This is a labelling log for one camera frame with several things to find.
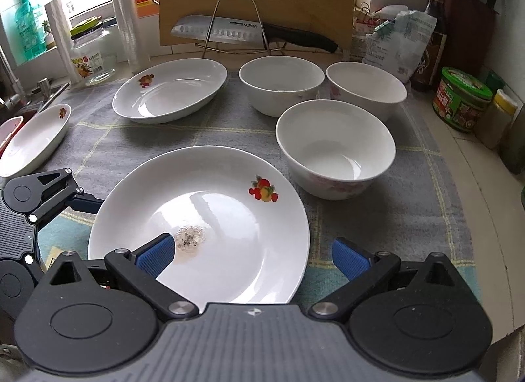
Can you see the white ceramic bowl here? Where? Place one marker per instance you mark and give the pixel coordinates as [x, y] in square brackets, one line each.
[369, 86]
[279, 78]
[328, 148]

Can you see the yellow lidded spice jar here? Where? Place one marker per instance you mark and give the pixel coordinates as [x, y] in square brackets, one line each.
[496, 119]

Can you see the red patterned plastic bag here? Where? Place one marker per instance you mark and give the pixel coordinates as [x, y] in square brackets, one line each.
[369, 21]

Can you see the dark knife block with knives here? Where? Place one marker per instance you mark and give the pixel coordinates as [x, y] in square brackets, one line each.
[467, 37]

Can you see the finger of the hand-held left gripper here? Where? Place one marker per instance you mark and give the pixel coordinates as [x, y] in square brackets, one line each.
[88, 204]
[36, 268]

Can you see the white plastic packet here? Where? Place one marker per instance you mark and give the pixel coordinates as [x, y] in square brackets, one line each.
[398, 49]

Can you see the steel sink knob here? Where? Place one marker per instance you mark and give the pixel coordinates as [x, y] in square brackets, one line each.
[43, 86]

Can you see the dark sauce bottle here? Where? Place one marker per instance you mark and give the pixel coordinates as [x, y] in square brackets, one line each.
[430, 49]

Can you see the dark glass jar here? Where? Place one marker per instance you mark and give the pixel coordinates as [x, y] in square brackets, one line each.
[514, 144]

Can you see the grey checked cloth mat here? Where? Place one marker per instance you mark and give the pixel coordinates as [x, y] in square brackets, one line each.
[246, 131]

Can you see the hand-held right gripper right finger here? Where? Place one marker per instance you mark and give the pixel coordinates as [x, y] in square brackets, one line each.
[348, 259]

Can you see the green lidded sauce tub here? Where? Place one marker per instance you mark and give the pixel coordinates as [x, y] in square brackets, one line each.
[461, 99]

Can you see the red plastic basin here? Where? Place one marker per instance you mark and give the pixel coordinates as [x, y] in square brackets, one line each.
[18, 113]

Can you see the white plastic bag roll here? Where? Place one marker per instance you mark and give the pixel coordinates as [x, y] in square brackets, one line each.
[61, 37]

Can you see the green capped bottle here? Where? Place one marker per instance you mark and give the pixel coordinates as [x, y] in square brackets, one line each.
[495, 82]

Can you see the green dish soap bottle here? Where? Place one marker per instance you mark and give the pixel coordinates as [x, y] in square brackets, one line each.
[28, 33]

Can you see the white fruit print plate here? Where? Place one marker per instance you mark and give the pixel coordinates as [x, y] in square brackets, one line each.
[229, 218]
[172, 90]
[33, 140]

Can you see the stack of clear plastic cups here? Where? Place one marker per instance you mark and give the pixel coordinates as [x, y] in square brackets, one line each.
[123, 17]

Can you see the glass jar with green lid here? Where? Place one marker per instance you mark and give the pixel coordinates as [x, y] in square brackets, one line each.
[94, 62]

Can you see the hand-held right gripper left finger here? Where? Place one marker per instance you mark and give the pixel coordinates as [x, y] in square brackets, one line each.
[154, 257]

